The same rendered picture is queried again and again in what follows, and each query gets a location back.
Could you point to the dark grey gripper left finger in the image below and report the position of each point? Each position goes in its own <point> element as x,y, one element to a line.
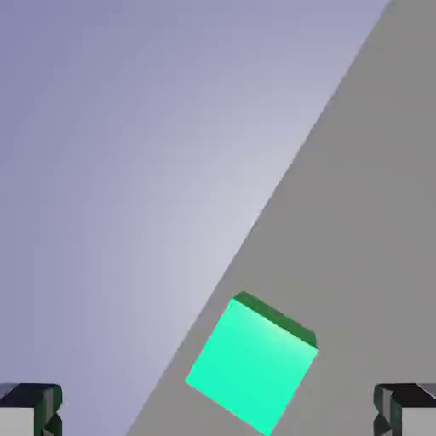
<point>27,408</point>

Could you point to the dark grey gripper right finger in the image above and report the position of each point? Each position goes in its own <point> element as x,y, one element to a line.
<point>408,408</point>

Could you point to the small green cube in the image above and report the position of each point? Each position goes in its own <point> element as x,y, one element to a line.
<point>252,364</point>

